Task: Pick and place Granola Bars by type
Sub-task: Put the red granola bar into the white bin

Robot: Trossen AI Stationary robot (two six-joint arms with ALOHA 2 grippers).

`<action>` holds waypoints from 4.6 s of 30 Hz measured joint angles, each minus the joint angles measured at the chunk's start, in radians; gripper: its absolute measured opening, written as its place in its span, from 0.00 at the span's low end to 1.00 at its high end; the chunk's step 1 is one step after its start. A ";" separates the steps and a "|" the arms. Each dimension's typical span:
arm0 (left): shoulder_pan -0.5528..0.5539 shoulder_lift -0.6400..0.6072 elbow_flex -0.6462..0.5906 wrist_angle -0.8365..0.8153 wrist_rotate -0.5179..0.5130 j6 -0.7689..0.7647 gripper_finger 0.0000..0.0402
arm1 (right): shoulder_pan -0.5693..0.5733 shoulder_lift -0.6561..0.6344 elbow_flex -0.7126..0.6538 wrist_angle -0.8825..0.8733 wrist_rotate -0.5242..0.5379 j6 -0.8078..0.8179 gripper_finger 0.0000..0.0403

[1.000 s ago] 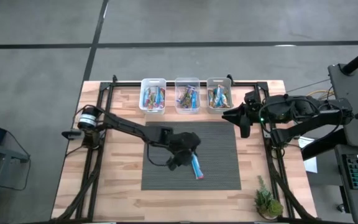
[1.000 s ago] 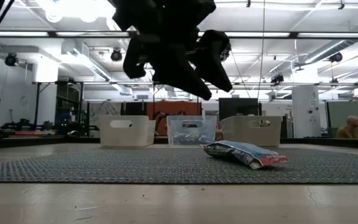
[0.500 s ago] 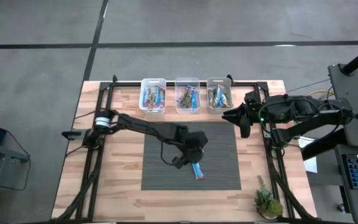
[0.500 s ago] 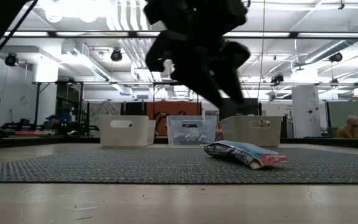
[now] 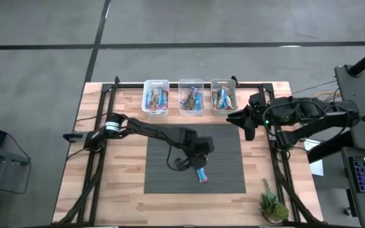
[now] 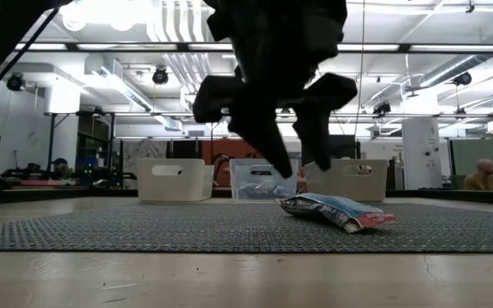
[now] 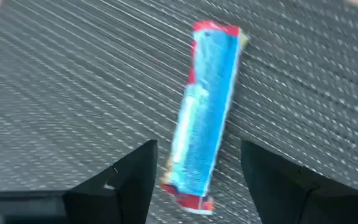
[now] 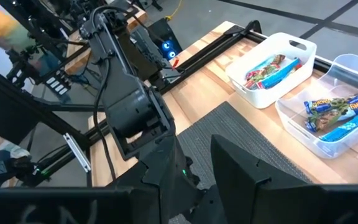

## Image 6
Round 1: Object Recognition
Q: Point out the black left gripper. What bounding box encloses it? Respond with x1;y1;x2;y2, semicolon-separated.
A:
193;0;359;180

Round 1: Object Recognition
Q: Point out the green blue granola bar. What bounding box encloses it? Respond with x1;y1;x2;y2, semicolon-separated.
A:
238;180;273;200

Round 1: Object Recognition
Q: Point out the orange partition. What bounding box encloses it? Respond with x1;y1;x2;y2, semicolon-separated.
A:
201;139;269;186

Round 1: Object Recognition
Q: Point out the clear plastic bin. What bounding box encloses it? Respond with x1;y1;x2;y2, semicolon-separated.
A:
229;158;300;201

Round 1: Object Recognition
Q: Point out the grey plastic bin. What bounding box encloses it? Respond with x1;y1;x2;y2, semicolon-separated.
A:
305;159;389;203

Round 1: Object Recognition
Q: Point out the white plastic bin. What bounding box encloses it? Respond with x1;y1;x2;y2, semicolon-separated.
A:
136;158;216;203

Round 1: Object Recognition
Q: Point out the white square pillar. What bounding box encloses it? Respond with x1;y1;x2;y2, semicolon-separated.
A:
401;92;441;190

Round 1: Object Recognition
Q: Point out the overhead LED light bar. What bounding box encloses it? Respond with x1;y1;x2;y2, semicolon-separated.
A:
13;41;493;55

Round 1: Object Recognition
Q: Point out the dark grey woven mat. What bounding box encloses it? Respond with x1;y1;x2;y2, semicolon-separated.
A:
0;203;493;253

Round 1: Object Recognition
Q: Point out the person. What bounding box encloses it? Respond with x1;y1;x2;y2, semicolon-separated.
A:
462;157;493;192
50;157;75;180

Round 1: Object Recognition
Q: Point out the black metal rig frame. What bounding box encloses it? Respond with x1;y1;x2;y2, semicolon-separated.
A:
43;110;119;187

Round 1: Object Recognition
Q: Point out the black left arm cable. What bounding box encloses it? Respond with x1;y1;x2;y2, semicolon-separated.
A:
0;6;62;108

